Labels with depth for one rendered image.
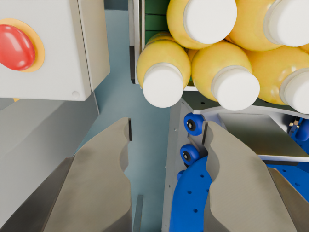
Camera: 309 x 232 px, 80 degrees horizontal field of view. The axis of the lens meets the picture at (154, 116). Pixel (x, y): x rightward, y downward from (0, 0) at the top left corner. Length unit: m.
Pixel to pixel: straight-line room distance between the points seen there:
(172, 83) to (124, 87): 1.21
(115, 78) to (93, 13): 1.15
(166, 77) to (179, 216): 0.20
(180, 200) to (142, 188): 1.69
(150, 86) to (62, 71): 0.08
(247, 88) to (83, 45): 0.16
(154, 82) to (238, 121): 0.24
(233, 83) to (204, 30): 0.05
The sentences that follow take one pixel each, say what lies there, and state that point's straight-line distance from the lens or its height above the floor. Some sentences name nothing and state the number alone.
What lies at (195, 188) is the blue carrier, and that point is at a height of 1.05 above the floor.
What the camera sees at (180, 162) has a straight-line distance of 0.46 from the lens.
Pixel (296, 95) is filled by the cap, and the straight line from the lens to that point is 0.22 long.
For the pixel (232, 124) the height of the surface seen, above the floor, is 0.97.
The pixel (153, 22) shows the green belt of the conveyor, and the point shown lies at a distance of 0.36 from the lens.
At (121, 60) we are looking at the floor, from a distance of 1.33.
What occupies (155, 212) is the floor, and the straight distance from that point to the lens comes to 2.30.
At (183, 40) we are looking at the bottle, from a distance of 0.21.
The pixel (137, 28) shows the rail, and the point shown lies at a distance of 0.29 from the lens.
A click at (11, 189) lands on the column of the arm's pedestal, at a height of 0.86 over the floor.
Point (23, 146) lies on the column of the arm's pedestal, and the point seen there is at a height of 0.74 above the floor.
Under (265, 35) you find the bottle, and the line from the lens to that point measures 0.21.
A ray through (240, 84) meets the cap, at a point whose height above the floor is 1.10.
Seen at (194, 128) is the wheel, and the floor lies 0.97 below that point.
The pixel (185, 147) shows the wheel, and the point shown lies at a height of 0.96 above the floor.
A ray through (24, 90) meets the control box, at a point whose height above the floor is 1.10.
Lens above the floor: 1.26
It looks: 61 degrees down
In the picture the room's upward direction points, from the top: 174 degrees counter-clockwise
